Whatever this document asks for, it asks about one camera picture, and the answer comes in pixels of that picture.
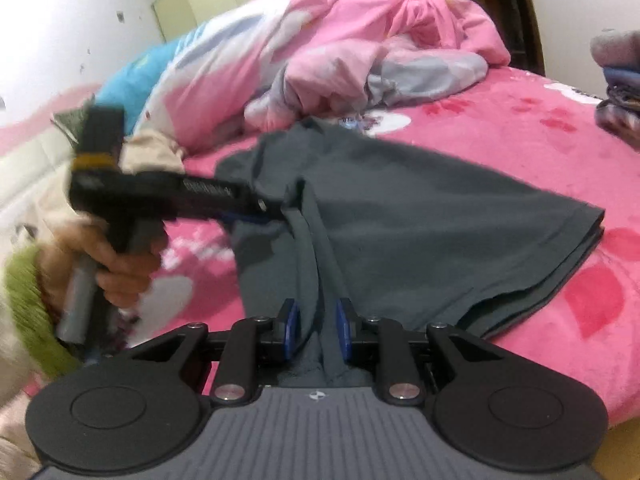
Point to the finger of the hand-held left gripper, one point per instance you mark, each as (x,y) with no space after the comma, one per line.
(260,201)
(250,218)

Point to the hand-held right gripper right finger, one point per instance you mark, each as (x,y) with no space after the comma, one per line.
(344,331)

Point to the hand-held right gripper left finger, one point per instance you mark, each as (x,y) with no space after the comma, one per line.
(291,329)

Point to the dark grey garment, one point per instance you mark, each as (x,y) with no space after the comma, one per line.
(425,210)

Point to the person's left hand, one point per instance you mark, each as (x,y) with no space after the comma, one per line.
(125,277)

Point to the beige garment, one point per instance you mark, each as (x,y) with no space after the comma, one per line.
(150,152)

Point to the cream padded headboard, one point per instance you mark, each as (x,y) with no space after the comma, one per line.
(30,165)

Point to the blue pillow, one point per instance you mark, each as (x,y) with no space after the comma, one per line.
(130,80)

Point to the pink printed quilt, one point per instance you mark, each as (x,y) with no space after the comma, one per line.
(320,45)

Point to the pink printed bed sheet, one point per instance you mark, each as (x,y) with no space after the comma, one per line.
(525,125)

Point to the brown wooden cabinet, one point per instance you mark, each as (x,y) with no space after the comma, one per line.
(505,5)

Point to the blue folded cloth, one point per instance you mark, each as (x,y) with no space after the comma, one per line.
(622,79)

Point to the grey folded cloth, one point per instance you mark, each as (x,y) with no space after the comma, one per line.
(617,50)

